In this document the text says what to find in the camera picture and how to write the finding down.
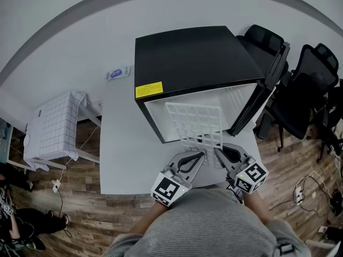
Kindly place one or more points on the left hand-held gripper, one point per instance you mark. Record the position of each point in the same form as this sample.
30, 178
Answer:
166, 189

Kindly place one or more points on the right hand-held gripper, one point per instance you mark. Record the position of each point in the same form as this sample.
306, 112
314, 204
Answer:
250, 177

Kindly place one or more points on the white wire fridge shelf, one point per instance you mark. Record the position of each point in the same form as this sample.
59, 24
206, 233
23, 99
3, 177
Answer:
182, 106

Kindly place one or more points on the person's right forearm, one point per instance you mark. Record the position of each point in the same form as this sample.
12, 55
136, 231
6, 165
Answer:
257, 207

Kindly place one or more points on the person's left forearm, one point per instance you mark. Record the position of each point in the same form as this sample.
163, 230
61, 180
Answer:
150, 218

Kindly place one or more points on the black mini fridge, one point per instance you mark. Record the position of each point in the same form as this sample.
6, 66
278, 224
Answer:
193, 57

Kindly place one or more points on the dark waist device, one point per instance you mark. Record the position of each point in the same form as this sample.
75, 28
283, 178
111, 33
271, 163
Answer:
235, 194

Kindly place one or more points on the person's grey knit sweater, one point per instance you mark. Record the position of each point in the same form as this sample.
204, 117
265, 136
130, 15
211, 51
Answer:
211, 223

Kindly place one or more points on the white power strip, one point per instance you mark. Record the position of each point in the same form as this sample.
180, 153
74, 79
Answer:
298, 197

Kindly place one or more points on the black mesh office chair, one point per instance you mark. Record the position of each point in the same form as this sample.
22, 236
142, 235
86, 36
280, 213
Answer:
300, 103

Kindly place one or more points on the black swivel office chair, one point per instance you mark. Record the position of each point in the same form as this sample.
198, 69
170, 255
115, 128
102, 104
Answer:
332, 122

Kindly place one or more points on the small white table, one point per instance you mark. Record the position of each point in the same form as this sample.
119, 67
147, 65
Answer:
88, 116

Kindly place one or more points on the black lumpy bag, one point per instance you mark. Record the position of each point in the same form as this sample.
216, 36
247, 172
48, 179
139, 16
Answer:
337, 202

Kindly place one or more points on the white blue wipes packet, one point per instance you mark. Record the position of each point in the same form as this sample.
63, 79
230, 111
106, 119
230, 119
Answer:
117, 73

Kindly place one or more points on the black padded office chair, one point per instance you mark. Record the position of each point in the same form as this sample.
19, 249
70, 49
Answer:
261, 39

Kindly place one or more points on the white power adapter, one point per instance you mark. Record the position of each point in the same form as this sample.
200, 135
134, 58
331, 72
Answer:
56, 186

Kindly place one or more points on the white checked tablecloth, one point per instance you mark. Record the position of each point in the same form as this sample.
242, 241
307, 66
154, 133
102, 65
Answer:
53, 127

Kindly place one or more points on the small teal table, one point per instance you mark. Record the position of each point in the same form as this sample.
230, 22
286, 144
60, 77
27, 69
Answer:
6, 149

